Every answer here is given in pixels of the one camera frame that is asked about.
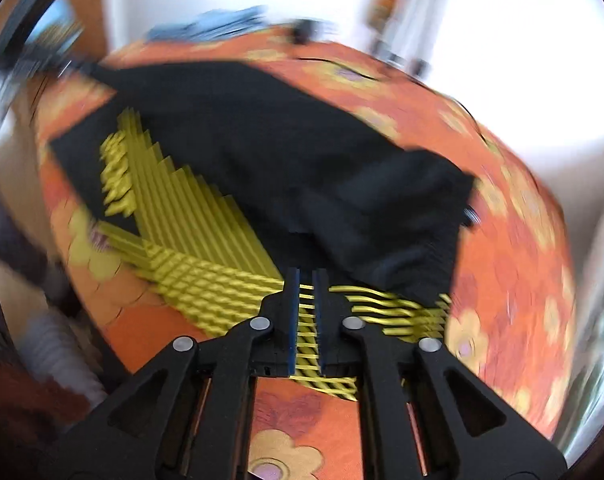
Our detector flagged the black power adapter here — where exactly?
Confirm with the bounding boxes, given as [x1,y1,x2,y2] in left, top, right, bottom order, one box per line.
[289,19,325,45]

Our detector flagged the orange floral bedsheet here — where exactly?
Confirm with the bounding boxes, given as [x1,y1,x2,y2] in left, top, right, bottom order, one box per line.
[32,27,577,480]

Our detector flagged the black cable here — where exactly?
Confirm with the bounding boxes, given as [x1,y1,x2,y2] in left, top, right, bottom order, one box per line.
[299,55,490,143]

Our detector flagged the black pants with yellow stripes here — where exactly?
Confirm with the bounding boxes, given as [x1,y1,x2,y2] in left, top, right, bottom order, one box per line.
[48,60,477,403]

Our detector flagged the blue jeans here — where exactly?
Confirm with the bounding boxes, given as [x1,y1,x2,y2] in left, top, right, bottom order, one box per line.
[146,5,269,45]

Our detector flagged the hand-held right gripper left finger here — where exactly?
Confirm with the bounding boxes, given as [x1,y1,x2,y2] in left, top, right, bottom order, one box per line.
[52,267,301,480]

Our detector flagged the folded metal tripod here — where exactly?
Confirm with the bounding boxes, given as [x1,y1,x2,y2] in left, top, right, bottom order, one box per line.
[369,0,470,78]

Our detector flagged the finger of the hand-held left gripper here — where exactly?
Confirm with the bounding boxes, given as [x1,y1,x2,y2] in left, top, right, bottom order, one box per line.
[29,50,102,80]

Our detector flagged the wooden door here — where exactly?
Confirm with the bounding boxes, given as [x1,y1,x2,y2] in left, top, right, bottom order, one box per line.
[57,0,110,63]

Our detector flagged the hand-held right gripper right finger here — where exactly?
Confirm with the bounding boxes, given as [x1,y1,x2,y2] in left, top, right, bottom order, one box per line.
[313,267,566,480]

